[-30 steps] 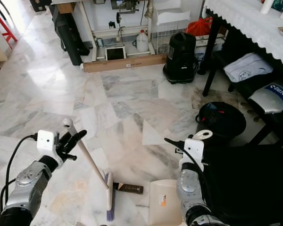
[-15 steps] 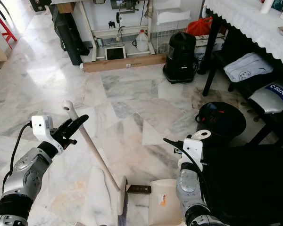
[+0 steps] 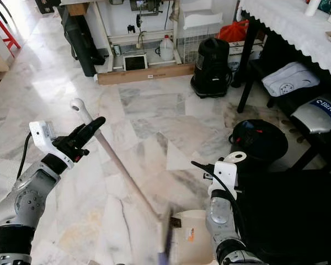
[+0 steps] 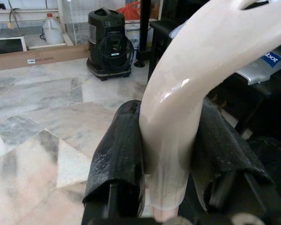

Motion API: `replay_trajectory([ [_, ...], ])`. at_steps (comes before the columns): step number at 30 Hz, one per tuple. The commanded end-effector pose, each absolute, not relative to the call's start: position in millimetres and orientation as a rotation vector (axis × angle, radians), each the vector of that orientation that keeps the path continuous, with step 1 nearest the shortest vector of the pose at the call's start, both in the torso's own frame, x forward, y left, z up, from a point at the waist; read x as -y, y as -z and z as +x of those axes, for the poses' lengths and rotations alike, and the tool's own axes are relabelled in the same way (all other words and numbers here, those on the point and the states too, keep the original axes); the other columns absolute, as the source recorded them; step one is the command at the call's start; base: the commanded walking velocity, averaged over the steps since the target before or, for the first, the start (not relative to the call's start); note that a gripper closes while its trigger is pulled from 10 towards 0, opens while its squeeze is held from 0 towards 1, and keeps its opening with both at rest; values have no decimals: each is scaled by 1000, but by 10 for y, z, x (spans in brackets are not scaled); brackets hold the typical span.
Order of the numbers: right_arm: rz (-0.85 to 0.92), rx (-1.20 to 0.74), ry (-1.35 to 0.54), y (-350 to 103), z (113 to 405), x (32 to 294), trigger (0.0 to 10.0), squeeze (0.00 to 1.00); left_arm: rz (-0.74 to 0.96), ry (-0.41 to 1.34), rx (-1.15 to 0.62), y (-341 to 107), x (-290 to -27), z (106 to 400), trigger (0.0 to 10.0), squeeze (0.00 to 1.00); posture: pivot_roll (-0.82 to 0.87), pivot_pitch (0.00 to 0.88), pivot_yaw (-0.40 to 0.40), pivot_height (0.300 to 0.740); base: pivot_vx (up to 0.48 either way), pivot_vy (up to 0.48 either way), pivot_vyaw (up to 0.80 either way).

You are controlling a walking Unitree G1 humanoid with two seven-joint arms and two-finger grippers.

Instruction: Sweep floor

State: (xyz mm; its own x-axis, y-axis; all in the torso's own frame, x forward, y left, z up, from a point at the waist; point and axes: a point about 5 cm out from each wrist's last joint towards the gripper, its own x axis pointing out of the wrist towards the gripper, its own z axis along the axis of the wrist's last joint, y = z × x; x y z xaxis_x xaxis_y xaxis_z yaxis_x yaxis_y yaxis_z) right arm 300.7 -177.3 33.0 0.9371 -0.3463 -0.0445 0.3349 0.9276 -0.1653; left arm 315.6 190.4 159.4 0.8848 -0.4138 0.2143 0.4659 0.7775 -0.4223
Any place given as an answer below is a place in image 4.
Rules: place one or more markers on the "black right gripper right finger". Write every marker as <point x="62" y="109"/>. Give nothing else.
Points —
<point x="220" y="150"/>

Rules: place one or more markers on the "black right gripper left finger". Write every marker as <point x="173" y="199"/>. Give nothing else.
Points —
<point x="121" y="152"/>

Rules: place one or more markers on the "black bench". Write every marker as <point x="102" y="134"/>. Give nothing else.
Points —
<point x="260" y="105"/>

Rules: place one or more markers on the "long brown cardboard box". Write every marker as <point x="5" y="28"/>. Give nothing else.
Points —
<point x="49" y="57"/>

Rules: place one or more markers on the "white cardboard box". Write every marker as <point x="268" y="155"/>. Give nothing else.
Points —
<point x="133" y="32"/>

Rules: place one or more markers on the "black canister vacuum cleaner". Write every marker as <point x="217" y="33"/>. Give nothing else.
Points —
<point x="107" y="28"/>

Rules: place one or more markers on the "black pole stand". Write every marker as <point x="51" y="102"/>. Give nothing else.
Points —
<point x="144" y="28"/>

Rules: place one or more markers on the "white plastic jug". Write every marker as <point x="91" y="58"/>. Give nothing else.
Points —
<point x="52" y="30"/>

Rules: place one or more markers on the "orange plastic bag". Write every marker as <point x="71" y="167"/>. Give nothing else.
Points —
<point x="131" y="10"/>

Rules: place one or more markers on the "white framed black screen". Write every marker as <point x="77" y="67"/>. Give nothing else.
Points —
<point x="7" y="46"/>

